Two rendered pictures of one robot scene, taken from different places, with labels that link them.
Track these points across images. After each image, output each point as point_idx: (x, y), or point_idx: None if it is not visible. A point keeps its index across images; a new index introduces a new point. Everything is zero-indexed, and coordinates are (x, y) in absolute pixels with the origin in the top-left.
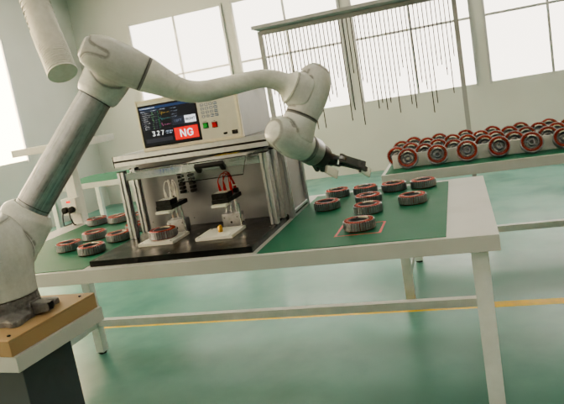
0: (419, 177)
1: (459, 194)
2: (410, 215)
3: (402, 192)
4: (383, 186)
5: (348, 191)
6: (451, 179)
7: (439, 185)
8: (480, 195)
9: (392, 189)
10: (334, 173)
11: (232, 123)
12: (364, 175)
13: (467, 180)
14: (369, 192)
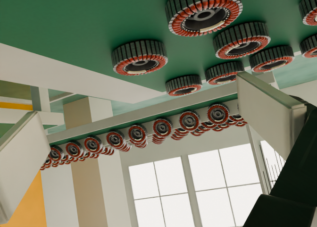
0: (194, 91)
1: (93, 79)
2: (55, 10)
3: (200, 65)
4: (236, 71)
5: (301, 49)
6: (164, 94)
7: (162, 86)
8: (52, 84)
9: (220, 68)
10: (249, 101)
11: None
12: (20, 125)
13: (139, 96)
14: (244, 53)
